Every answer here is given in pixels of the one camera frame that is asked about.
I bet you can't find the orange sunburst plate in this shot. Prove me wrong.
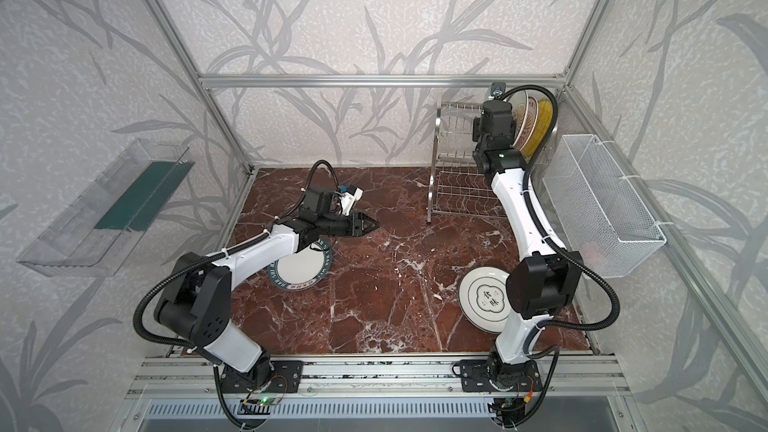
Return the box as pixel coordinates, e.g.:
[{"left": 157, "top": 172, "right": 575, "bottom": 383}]
[
  {"left": 508, "top": 90, "right": 529, "bottom": 149},
  {"left": 517, "top": 96, "right": 538, "bottom": 157}
]

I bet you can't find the yellow grid plate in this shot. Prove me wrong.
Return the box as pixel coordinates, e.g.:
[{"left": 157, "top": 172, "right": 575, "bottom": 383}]
[{"left": 524, "top": 98, "right": 553, "bottom": 159}]

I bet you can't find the green rimmed Chinese text plate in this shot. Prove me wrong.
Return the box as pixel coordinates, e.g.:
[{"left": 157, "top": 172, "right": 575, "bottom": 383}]
[{"left": 267, "top": 239, "right": 332, "bottom": 291}]

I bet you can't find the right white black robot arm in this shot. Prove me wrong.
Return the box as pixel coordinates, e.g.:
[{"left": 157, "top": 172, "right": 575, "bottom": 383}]
[{"left": 459, "top": 100, "right": 580, "bottom": 385}]

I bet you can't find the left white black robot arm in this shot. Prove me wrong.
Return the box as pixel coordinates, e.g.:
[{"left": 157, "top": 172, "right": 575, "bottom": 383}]
[{"left": 134, "top": 186, "right": 379, "bottom": 373}]

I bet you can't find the steel two-tier dish rack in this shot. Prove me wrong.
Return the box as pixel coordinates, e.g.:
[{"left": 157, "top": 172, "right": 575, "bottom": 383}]
[{"left": 427, "top": 102, "right": 505, "bottom": 222}]

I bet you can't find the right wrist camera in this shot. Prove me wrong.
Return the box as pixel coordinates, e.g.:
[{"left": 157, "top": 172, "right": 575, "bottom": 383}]
[{"left": 487, "top": 82, "right": 506, "bottom": 100}]

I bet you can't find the white wire mesh basket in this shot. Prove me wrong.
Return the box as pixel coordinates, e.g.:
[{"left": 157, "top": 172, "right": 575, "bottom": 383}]
[{"left": 542, "top": 134, "right": 666, "bottom": 279}]

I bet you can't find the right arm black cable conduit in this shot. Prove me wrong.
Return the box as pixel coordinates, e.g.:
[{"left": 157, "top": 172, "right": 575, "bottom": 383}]
[{"left": 500, "top": 85, "right": 621, "bottom": 361}]

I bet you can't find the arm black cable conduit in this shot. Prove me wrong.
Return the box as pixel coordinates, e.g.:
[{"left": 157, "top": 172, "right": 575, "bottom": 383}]
[
  {"left": 500, "top": 85, "right": 621, "bottom": 361},
  {"left": 133, "top": 230, "right": 271, "bottom": 349}
]

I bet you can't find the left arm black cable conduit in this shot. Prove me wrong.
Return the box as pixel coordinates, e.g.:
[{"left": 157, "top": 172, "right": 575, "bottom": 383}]
[{"left": 133, "top": 230, "right": 271, "bottom": 349}]

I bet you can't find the clear plastic wall tray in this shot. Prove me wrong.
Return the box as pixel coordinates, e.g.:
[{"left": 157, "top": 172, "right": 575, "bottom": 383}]
[{"left": 17, "top": 139, "right": 195, "bottom": 277}]

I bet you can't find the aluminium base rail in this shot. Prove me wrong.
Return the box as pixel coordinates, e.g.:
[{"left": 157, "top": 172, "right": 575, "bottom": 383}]
[{"left": 125, "top": 351, "right": 631, "bottom": 399}]

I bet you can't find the aluminium cage frame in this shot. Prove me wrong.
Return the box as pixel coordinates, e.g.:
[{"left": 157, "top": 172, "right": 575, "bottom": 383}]
[{"left": 142, "top": 0, "right": 767, "bottom": 400}]

